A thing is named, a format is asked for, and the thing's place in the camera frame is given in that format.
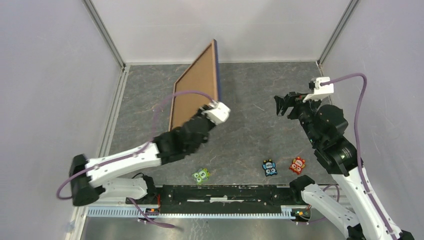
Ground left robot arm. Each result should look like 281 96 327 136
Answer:
70 111 216 206

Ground wooden picture frame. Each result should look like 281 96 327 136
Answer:
168 39 222 132

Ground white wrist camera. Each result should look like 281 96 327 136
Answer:
201 101 231 125
302 76 335 103

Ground green owl sticker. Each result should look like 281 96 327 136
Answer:
191 168 211 185

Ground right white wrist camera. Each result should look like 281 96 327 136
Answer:
302 76 335 103

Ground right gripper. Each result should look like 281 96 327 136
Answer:
274 90 322 145

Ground blue owl sticker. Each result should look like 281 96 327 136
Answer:
262 159 278 177

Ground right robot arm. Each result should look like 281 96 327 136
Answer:
274 92 414 240

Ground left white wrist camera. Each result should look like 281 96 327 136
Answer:
201 101 231 125

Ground red owl sticker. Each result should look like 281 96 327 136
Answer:
288 156 306 175

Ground white slotted cable duct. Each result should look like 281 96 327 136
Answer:
86 206 309 220

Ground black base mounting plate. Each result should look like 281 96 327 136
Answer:
135 185 306 214

